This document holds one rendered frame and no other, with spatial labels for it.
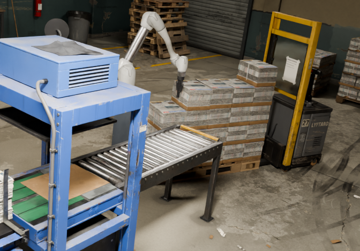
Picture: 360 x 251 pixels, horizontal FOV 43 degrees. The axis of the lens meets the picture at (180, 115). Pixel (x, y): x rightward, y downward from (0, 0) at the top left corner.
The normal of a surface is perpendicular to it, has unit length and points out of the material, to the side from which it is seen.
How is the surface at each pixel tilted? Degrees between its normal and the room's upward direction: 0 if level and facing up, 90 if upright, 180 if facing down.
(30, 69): 90
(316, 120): 90
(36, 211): 0
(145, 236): 0
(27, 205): 0
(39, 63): 90
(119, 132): 90
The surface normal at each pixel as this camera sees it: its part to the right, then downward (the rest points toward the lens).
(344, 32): -0.61, 0.18
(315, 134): 0.50, 0.34
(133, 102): 0.79, 0.29
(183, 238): 0.12, -0.94
